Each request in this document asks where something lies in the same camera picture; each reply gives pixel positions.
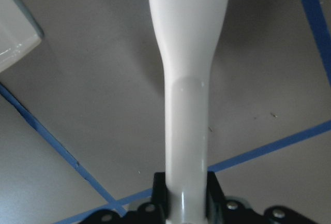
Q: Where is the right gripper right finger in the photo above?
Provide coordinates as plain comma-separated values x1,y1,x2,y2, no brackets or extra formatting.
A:
206,171,315,224

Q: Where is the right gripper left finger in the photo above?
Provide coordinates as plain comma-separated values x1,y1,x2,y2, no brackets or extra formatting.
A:
80,172,168,224

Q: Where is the beige hand brush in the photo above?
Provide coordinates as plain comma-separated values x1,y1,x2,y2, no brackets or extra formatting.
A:
149,0,228,223

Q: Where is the beige plastic dustpan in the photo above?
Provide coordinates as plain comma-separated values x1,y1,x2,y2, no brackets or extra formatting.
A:
1,0,44,72

